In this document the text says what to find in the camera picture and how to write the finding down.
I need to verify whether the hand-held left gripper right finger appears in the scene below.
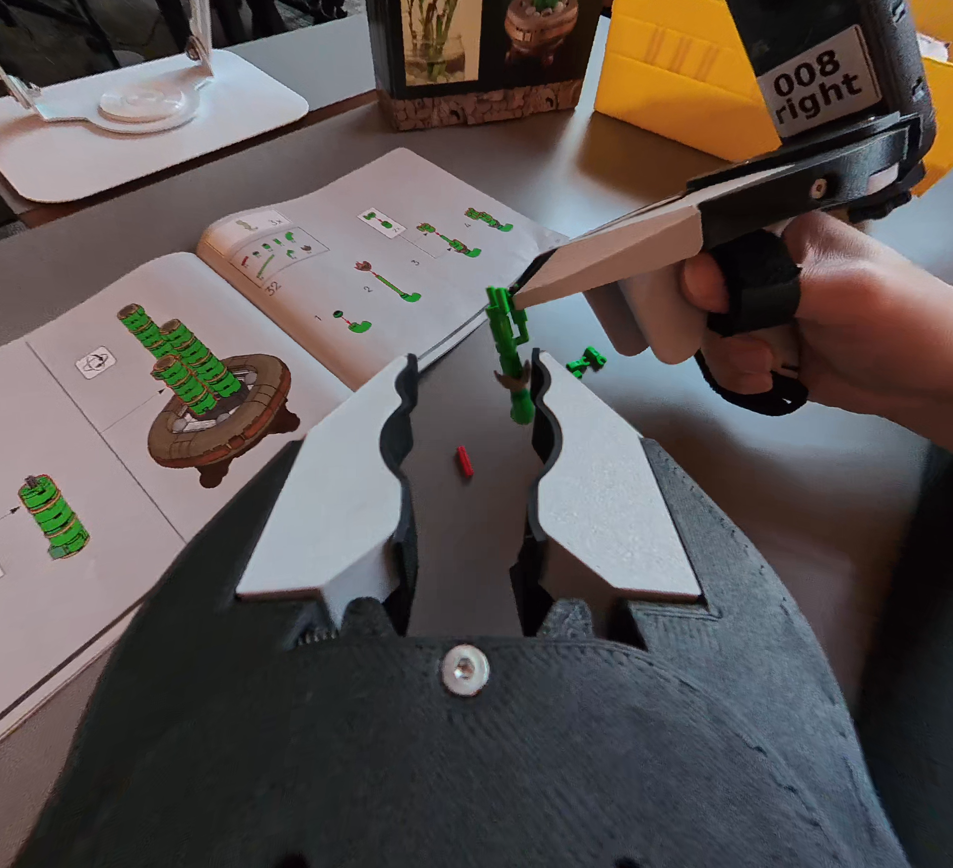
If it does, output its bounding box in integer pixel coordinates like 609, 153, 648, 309
512, 350, 704, 634

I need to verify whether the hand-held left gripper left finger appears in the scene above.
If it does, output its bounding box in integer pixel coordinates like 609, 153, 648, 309
237, 353, 420, 634

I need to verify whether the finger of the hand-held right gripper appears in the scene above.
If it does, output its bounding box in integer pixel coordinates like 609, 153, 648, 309
510, 164, 795, 312

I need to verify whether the green lego bamboo stem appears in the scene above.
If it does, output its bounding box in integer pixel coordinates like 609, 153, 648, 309
485, 286, 535, 427

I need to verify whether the lego instruction booklet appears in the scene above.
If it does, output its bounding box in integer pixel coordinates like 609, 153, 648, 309
0, 147, 572, 736

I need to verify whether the black lego set box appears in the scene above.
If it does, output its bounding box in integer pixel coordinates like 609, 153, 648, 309
356, 0, 624, 134

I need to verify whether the person's right hand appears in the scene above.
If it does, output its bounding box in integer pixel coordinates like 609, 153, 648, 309
681, 213, 953, 450

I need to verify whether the yellow plastic bin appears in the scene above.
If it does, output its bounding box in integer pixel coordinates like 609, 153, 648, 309
593, 0, 953, 196

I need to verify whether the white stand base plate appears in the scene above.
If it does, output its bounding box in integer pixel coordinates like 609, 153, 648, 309
0, 0, 311, 204

